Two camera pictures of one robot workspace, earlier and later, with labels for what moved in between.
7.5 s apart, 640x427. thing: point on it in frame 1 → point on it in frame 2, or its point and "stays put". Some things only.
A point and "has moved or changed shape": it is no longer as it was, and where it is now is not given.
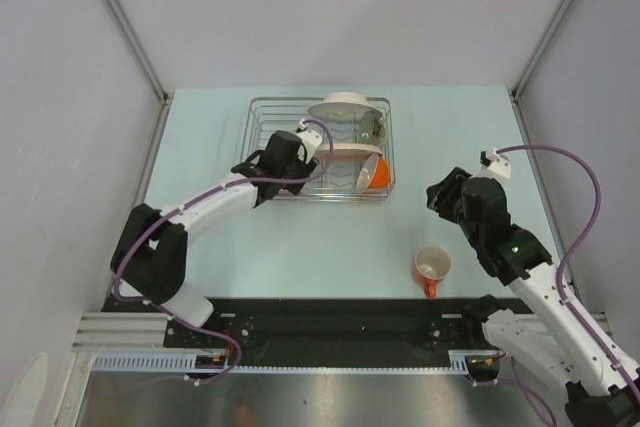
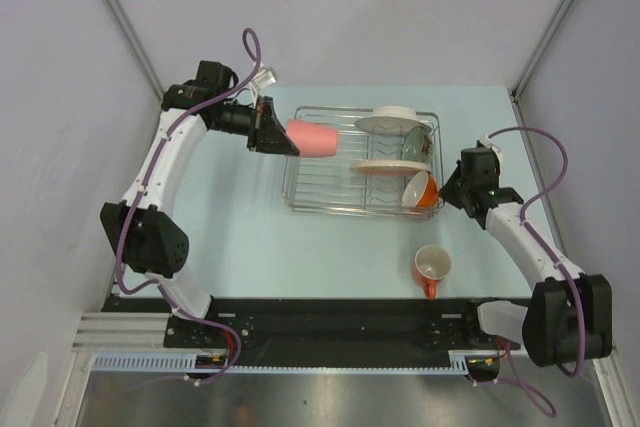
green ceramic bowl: x=371 y=128 → x=418 y=145
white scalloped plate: x=345 y=106 → x=392 y=120
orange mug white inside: x=430 y=264 stays put
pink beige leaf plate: x=345 y=152 → x=389 y=168
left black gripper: x=304 y=170 → x=269 y=136
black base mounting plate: x=351 y=324 stays put
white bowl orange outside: x=374 y=173 → x=421 y=190
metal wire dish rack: x=357 y=150 has moved or changed shape
